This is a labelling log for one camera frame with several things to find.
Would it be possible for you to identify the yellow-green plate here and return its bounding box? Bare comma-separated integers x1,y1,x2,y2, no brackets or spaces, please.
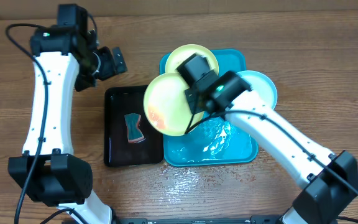
161,44,219,76
143,73,204,136

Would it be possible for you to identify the light blue plate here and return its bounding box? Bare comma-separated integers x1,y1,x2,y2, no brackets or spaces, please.
238,70,278,109

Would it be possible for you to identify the green and orange sponge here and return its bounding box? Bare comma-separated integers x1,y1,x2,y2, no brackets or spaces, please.
124,113,145,144

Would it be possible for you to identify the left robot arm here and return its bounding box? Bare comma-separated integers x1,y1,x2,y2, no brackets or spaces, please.
8,25,120,223

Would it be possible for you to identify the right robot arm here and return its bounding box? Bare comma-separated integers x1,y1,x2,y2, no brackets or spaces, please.
181,70,358,223

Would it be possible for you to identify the black plastic tray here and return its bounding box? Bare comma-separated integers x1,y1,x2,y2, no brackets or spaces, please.
104,85,163,167

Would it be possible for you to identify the teal plastic tray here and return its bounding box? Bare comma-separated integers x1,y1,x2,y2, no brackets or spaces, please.
159,49,259,168

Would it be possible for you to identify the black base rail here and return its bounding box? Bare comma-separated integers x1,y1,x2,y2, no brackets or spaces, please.
114,215,282,224

